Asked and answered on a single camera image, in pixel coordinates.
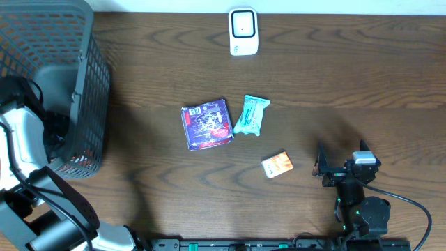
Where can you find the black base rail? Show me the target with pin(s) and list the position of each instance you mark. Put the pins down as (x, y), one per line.
(310, 244)

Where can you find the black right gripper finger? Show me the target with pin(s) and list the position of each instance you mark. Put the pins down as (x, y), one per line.
(321, 164)
(363, 146)

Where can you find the white barcode scanner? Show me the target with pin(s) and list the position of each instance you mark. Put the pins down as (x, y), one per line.
(243, 32)

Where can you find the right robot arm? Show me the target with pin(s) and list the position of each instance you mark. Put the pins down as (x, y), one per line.
(363, 217)

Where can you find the purple snack package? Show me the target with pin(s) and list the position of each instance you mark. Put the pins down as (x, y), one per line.
(207, 125)

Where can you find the green wipes packet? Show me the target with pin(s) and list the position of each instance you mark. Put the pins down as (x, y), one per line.
(250, 119)

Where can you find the grey plastic basket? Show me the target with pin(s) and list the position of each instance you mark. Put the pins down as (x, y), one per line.
(52, 43)

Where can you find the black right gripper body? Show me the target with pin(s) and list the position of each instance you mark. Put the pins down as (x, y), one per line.
(335, 176)

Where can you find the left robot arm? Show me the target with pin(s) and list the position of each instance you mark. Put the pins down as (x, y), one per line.
(39, 210)

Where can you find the small orange packet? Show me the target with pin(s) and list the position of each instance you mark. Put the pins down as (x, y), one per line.
(277, 164)

